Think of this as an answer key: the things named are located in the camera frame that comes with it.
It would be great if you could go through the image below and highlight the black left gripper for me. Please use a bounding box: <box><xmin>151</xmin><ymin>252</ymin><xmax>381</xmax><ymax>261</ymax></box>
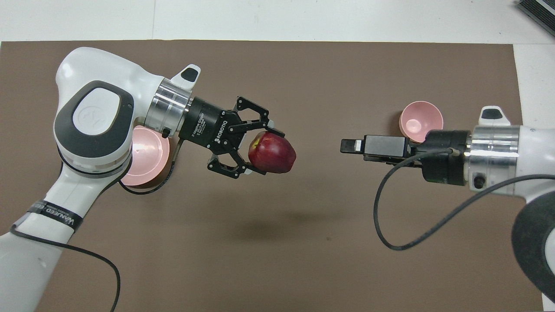
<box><xmin>179</xmin><ymin>96</ymin><xmax>285</xmax><ymax>179</ymax></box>

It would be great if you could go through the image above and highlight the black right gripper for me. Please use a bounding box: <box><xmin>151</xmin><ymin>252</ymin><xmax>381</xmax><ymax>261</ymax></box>
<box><xmin>340</xmin><ymin>129</ymin><xmax>472</xmax><ymax>186</ymax></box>

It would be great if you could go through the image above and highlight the red apple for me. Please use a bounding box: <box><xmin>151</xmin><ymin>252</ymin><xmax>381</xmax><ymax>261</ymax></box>
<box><xmin>248</xmin><ymin>132</ymin><xmax>297</xmax><ymax>174</ymax></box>

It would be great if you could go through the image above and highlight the pink bowl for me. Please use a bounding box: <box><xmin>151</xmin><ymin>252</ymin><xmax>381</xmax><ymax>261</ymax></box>
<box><xmin>399</xmin><ymin>101</ymin><xmax>444</xmax><ymax>143</ymax></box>

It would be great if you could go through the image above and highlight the pink plate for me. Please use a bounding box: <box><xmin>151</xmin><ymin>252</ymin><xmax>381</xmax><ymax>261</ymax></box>
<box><xmin>119</xmin><ymin>126</ymin><xmax>171</xmax><ymax>187</ymax></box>

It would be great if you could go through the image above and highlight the brown table mat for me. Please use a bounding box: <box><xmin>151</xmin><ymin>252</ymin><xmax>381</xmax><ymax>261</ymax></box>
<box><xmin>0</xmin><ymin>40</ymin><xmax>545</xmax><ymax>312</ymax></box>

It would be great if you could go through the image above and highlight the black ribbed box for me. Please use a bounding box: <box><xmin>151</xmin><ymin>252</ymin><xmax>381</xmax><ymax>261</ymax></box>
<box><xmin>517</xmin><ymin>0</ymin><xmax>555</xmax><ymax>26</ymax></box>

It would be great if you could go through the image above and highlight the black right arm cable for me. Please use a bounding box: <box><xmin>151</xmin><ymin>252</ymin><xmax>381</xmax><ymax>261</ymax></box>
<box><xmin>374</xmin><ymin>148</ymin><xmax>555</xmax><ymax>251</ymax></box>

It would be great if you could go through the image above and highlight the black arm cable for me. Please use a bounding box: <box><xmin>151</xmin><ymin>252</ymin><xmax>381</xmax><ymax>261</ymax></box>
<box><xmin>374</xmin><ymin>148</ymin><xmax>555</xmax><ymax>251</ymax></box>
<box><xmin>10</xmin><ymin>128</ymin><xmax>183</xmax><ymax>312</ymax></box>

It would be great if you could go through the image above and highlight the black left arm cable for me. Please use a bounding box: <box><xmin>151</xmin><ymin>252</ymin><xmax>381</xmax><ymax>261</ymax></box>
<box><xmin>10</xmin><ymin>128</ymin><xmax>183</xmax><ymax>312</ymax></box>

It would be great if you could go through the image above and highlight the black velcro cable strap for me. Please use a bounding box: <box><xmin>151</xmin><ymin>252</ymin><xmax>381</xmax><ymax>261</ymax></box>
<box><xmin>27</xmin><ymin>199</ymin><xmax>85</xmax><ymax>233</ymax></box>

